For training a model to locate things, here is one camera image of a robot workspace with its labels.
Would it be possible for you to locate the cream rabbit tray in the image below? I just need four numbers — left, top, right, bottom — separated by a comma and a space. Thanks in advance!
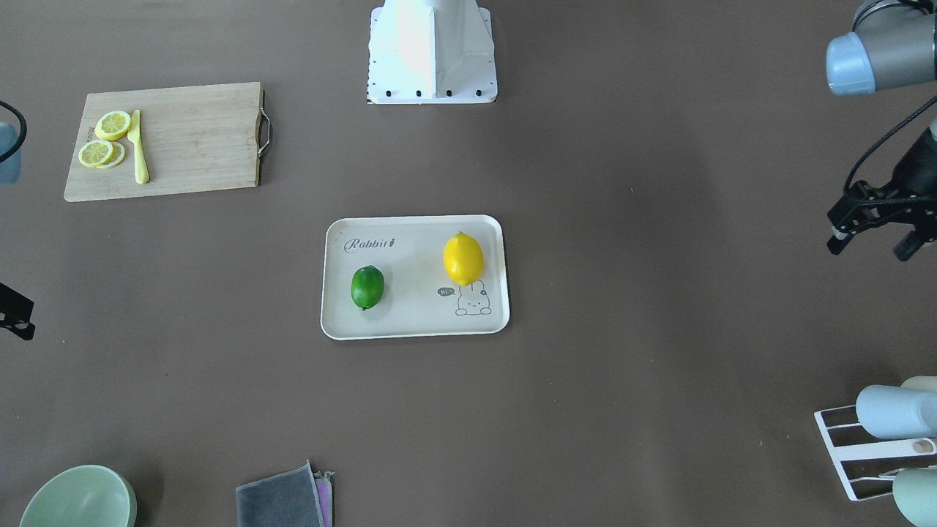
321, 214, 511, 340

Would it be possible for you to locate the wooden cutting board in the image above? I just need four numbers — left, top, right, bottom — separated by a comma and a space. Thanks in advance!
64, 81, 270, 201

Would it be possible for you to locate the yellow plastic knife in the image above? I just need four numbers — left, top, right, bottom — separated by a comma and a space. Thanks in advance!
127, 109, 149, 184

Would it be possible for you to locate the white cup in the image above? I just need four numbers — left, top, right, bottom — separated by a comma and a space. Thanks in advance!
900, 375, 937, 393

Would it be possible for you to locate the grey folded cloth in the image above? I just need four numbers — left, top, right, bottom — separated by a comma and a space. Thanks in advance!
235, 463, 324, 526

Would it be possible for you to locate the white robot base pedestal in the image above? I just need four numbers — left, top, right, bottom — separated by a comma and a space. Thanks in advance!
366, 1, 499, 105

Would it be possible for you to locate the mint green cup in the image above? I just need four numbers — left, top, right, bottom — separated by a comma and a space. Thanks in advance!
892, 468, 936, 526

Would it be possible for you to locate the light blue cup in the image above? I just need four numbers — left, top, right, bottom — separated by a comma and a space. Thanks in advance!
856, 386, 936, 440

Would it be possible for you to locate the lemon slice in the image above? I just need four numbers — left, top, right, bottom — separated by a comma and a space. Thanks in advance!
94, 111, 132, 141
77, 139, 115, 168
96, 141, 127, 169

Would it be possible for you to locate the white wire cup rack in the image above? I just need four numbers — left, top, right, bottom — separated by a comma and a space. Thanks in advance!
813, 405, 936, 501

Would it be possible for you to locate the purple folded cloth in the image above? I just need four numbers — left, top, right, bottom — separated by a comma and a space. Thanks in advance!
313, 471, 335, 527

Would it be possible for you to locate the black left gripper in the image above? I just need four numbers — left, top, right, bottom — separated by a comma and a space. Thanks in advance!
827, 129, 936, 261

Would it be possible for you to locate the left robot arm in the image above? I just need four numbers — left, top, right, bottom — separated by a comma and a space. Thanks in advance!
826, 1, 936, 261

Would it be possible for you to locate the yellow lemon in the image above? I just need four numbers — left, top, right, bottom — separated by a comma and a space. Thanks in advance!
442, 231, 485, 286

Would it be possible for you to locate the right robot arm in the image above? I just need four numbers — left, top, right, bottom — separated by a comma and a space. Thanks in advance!
1, 122, 36, 341

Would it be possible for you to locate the mint green bowl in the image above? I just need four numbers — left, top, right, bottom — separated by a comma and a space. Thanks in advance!
20, 465, 138, 526

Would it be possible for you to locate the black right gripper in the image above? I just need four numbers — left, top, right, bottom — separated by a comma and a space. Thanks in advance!
0, 283, 36, 341

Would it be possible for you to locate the green lime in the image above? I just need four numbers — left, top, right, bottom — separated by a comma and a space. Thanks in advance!
349, 266, 385, 311

